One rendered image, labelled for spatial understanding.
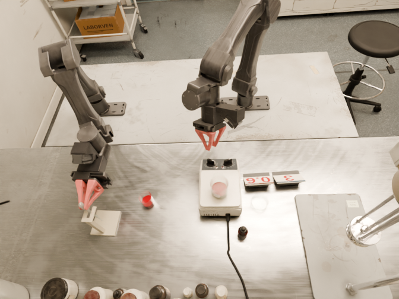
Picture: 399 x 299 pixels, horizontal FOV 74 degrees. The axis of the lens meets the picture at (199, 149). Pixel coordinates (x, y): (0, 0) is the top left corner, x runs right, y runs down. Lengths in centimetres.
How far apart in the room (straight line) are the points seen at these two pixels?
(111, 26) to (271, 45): 158
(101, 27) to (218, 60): 228
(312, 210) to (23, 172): 103
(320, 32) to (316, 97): 204
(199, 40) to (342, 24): 150
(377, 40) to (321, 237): 145
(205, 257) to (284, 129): 55
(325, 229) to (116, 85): 101
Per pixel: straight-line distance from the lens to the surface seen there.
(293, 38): 305
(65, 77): 82
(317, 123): 110
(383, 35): 210
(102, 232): 91
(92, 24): 294
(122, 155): 103
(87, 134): 79
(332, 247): 89
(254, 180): 89
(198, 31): 314
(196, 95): 69
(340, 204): 94
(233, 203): 79
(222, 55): 74
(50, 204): 106
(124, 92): 125
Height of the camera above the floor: 172
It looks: 57 degrees down
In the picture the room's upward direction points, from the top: 9 degrees counter-clockwise
